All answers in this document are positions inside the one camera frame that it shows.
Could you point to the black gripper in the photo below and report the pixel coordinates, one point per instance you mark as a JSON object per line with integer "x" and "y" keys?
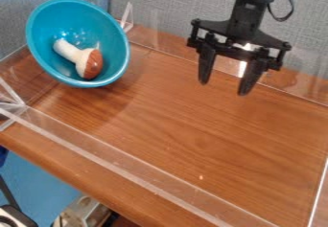
{"x": 237, "y": 38}

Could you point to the brown and white toy mushroom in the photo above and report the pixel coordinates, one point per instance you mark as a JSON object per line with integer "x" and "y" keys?
{"x": 87, "y": 59}

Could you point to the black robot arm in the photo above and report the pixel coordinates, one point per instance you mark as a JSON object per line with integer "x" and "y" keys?
{"x": 237, "y": 39}

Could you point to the blue plastic bowl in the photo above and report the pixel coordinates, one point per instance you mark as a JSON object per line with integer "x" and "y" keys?
{"x": 85, "y": 26}

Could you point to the clear acrylic barrier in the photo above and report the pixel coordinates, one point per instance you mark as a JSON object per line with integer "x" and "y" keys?
{"x": 172, "y": 152}

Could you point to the grey box under table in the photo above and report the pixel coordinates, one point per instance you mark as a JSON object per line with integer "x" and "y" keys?
{"x": 85, "y": 212}

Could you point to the black and white chair part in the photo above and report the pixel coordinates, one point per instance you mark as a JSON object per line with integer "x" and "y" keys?
{"x": 12, "y": 217}

